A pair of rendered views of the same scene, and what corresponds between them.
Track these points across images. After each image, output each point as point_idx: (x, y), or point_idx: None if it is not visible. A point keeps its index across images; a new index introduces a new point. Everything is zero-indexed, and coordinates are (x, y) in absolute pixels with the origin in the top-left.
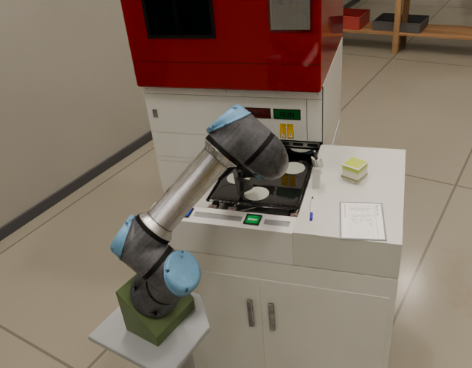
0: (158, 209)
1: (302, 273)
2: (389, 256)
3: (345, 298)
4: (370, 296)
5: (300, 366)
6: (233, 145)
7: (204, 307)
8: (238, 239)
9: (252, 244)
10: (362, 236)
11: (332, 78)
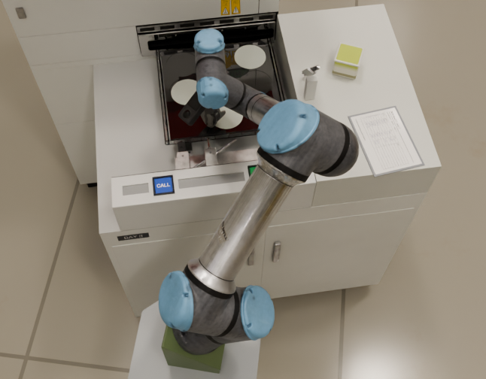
0: (221, 263)
1: (320, 210)
2: (423, 177)
3: (366, 219)
4: (393, 211)
5: (300, 277)
6: (309, 165)
7: None
8: None
9: None
10: (396, 165)
11: None
